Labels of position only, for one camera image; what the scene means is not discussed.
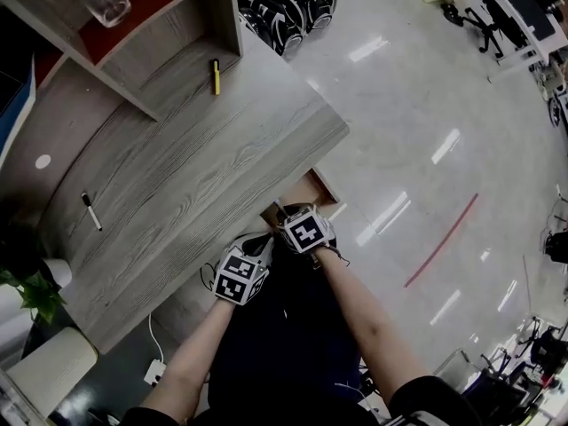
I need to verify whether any black wrist cord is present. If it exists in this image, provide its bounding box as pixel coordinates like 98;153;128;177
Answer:
312;246;351;270

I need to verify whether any person's black clothing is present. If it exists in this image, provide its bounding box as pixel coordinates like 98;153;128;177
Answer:
119;237;483;426

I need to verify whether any black metal-frame chair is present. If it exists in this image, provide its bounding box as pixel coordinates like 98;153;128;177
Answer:
434;348;547;426

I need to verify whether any person's left forearm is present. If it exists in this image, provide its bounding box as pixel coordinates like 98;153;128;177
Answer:
139;297;236;416

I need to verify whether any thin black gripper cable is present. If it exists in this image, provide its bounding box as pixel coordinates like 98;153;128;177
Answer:
199;263;218;292

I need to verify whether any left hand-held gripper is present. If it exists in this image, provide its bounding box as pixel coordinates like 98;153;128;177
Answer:
212;232;277;306

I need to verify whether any green potted plant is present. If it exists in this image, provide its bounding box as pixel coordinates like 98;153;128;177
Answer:
0;222;75;326

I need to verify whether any person's right forearm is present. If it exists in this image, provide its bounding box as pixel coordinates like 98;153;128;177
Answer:
317;248;434;410

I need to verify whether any black office chair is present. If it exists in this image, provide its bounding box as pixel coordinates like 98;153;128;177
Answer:
441;0;529;59

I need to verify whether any long white office desk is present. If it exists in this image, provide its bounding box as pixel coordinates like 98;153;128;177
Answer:
469;0;568;79

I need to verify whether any grey wooden desk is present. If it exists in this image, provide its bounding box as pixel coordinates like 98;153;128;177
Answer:
0;37;351;355

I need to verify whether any red floor tape strip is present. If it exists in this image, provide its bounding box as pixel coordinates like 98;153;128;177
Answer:
402;192;480;288

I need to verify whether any white wheeled device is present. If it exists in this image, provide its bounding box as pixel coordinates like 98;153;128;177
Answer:
548;84;568;128

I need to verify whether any wooden drawer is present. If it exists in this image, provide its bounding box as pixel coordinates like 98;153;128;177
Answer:
259;166;343;239

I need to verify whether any black floor device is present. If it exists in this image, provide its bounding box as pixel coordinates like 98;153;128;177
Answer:
541;231;568;264

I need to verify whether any white power strip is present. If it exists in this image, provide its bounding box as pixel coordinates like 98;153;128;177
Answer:
143;359;168;388

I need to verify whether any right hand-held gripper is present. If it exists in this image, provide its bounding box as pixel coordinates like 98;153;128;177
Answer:
277;204;338;256

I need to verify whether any blue book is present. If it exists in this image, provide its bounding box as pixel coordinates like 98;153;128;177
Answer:
0;53;37;168

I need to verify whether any white power cable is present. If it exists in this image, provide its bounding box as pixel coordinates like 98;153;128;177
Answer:
147;312;166;364

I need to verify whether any black-capped marker pen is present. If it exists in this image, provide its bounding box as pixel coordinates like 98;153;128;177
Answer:
81;192;103;233

